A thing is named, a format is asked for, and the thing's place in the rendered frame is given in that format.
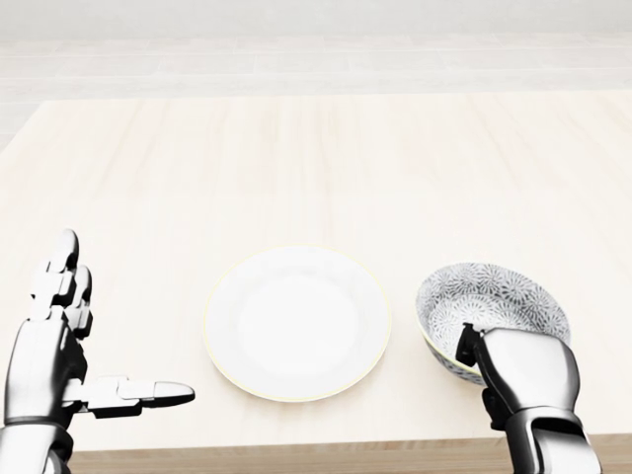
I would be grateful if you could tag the black white patterned bowl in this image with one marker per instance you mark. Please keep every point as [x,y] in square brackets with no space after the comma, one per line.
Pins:
[494,301]

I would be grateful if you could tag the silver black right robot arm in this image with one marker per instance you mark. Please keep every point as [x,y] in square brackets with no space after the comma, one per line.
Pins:
[548,442]

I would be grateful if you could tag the white plate with yellow rim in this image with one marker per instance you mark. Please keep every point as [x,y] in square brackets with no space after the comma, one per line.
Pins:
[297,323]

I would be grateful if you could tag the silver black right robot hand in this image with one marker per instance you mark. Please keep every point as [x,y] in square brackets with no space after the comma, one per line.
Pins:
[528,368]

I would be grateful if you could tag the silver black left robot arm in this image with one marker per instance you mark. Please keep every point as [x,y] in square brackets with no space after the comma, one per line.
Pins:
[32,447]

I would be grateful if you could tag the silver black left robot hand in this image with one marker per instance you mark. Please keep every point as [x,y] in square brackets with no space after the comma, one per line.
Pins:
[42,365]

